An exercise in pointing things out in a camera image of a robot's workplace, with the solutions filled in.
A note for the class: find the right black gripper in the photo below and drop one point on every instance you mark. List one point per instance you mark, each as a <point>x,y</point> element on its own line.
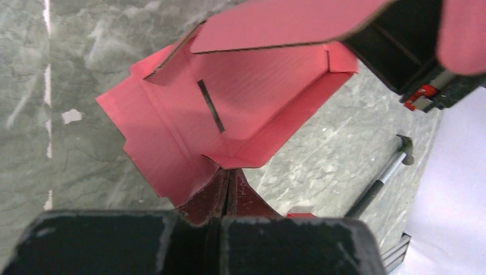
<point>399,47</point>

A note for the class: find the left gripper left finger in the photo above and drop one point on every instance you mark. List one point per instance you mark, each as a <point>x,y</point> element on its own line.
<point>179,241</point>

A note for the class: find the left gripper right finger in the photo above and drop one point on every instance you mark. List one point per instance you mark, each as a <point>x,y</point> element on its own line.
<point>263,245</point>

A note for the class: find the red cardboard paper box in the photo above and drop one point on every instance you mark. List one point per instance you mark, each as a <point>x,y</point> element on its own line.
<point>232,91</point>

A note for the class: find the small red white box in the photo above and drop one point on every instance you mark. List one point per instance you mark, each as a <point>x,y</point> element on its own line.
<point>300,212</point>

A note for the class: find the aluminium frame rail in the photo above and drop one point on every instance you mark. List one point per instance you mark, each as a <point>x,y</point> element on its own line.
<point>395,256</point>

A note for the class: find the hammer with black handle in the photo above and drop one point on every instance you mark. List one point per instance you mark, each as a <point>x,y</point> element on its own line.
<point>402,157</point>

